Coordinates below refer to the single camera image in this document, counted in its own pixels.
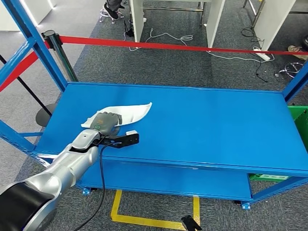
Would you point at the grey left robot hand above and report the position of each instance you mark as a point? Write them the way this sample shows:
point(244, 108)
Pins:
point(106, 122)

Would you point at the white curved plastic part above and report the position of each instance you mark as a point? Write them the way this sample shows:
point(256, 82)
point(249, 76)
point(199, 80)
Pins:
point(134, 111)

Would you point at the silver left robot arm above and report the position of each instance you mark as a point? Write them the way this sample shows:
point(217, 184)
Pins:
point(60, 169)

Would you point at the large blue metal shelf rack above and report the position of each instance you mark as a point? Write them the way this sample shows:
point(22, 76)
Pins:
point(204, 127)

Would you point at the black pole stanchion grey base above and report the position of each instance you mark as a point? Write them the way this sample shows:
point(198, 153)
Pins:
point(45, 116)

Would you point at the small black tripod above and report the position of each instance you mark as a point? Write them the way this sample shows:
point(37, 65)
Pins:
point(129, 30)

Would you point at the white table leg panel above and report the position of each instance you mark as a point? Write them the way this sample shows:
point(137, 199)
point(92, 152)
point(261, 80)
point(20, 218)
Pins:
point(272, 22)
point(215, 19)
point(137, 19)

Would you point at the red barrier belt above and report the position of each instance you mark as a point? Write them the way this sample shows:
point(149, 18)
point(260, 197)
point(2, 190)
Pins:
point(16, 71)
point(168, 46)

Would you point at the seated person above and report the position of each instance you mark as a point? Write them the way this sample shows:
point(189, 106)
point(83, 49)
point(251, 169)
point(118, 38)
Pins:
point(112, 9)

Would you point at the yellow floor tape square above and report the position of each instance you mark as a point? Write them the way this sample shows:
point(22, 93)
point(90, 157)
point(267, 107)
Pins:
point(149, 223)

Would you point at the white power strip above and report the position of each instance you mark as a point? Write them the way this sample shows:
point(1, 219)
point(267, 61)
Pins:
point(261, 54)

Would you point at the green plastic crate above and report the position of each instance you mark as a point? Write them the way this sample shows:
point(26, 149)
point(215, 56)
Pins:
point(269, 177)
point(300, 124)

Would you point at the chrome stool star base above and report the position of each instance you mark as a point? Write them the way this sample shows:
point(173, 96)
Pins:
point(292, 68)

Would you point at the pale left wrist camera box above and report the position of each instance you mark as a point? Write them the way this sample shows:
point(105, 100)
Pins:
point(131, 132)

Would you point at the black right camera mount bracket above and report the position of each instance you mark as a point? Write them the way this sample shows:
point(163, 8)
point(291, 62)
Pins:
point(191, 223)

